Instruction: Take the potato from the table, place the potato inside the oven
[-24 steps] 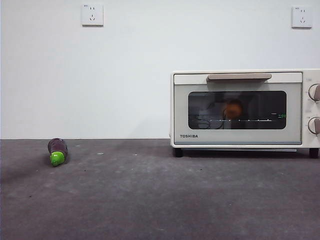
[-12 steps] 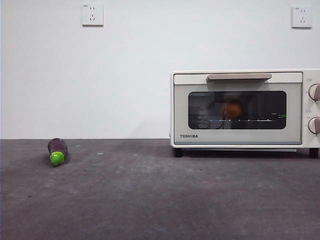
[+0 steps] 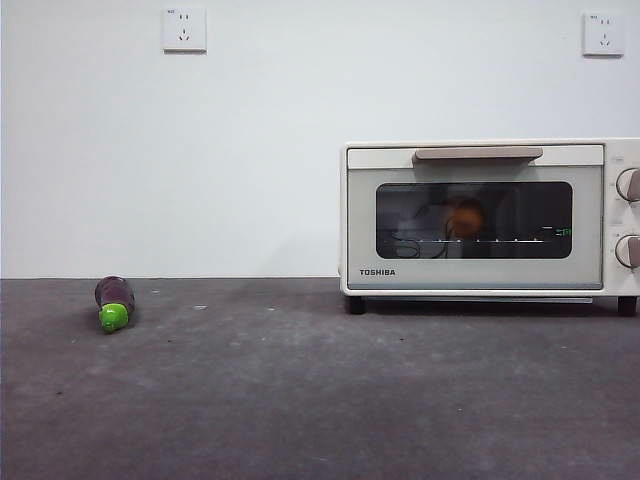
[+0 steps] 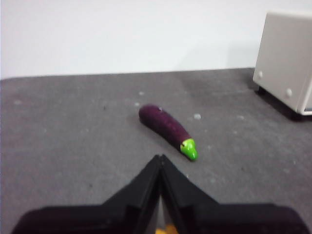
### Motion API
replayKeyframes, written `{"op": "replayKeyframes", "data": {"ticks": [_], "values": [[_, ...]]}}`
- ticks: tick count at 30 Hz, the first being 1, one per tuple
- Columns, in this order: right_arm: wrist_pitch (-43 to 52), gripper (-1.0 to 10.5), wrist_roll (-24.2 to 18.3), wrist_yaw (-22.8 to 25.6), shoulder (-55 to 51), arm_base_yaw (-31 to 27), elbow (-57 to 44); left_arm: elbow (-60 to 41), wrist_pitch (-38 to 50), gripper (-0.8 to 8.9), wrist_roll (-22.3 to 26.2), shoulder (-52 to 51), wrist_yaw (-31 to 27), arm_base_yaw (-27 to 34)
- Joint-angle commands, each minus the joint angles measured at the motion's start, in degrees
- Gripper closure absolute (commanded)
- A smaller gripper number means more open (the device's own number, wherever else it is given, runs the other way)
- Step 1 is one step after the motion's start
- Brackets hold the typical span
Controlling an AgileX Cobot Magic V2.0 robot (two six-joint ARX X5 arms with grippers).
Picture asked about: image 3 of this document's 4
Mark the white wall socket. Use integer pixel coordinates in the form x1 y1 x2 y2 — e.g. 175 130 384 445
582 12 625 58
161 6 208 54

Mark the metal wire oven rack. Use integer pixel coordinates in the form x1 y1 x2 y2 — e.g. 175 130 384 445
394 237 546 245

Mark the cream oven temperature knob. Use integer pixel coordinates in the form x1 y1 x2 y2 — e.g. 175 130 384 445
615 168 640 203

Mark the cream Toshiba toaster oven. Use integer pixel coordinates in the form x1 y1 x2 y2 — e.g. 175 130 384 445
340 139 640 316

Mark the oven door with glass window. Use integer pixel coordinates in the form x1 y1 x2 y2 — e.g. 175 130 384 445
346 144 606 291

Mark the brown potato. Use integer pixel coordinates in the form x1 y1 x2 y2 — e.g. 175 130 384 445
447 197 490 239

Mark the cream oven timer knob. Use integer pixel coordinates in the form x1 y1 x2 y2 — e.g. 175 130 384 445
614 234 640 267

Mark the purple toy eggplant green stem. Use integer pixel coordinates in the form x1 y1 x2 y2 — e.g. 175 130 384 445
95 274 138 335

